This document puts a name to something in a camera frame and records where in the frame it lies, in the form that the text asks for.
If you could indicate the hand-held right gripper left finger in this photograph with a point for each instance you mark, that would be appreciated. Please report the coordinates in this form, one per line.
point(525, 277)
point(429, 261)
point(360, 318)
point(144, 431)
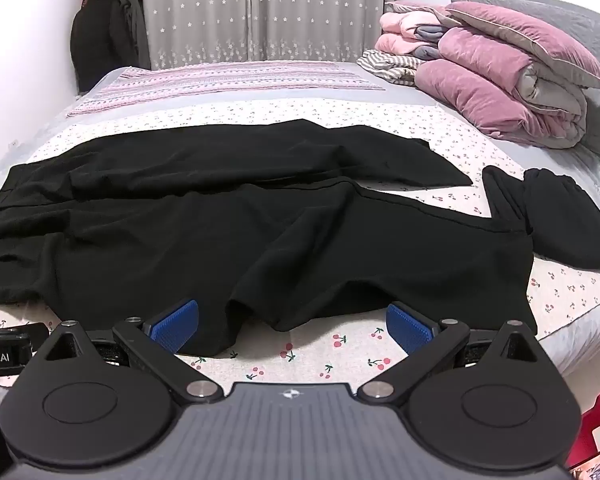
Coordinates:
point(175, 326)

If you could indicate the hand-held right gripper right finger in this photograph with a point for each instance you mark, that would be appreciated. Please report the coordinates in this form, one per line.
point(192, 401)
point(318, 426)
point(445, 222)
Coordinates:
point(410, 327)

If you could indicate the black pants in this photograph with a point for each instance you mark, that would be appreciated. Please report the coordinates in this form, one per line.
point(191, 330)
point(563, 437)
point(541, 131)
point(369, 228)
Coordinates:
point(230, 220)

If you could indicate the cherry print bed sheet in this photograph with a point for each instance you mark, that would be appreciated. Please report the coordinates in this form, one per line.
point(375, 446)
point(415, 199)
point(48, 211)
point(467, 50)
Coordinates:
point(340, 345)

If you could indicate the black folded garment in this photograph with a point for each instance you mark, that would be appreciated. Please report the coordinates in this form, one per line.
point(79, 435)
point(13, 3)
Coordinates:
point(565, 225)

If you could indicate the mauve velvet quilt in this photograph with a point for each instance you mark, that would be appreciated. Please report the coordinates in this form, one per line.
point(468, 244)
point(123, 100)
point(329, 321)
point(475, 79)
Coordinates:
point(480, 90)

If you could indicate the pink striped blanket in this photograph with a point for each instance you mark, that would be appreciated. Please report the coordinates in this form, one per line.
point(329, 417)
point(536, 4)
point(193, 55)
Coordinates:
point(230, 80)

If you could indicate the striped beige garment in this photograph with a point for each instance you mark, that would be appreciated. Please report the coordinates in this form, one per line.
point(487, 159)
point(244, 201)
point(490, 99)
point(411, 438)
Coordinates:
point(390, 67)

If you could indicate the gray folded garment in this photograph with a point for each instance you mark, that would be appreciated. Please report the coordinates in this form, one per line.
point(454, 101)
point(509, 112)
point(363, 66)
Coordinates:
point(427, 40)

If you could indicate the hanging dark coat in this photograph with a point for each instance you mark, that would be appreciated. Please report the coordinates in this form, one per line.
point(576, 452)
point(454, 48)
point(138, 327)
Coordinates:
point(100, 45)

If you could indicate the stack of folded pink clothes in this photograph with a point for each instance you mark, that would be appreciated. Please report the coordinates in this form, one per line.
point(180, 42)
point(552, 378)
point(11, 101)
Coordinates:
point(405, 25)

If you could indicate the gray star print curtain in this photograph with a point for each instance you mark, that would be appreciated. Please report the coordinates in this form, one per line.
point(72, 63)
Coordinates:
point(260, 10)

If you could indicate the gray pillow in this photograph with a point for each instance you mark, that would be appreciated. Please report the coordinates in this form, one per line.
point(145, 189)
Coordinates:
point(555, 15)

